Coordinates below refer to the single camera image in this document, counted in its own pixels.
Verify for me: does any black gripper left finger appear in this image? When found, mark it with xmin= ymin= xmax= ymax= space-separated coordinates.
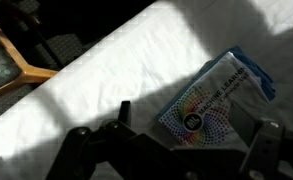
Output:
xmin=117 ymin=100 xmax=132 ymax=127

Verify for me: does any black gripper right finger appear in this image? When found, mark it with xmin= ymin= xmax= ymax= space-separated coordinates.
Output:
xmin=229 ymin=100 xmax=258 ymax=148

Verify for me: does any white shirt with rainbow print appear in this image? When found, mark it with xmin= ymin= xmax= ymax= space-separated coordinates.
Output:
xmin=157 ymin=51 xmax=271 ymax=152

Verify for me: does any mattress with white sheet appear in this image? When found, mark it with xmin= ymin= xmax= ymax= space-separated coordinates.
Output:
xmin=0 ymin=0 xmax=293 ymax=180

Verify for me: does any wooden chair with dotted cushion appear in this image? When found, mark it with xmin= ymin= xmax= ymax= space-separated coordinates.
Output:
xmin=0 ymin=13 xmax=60 ymax=103

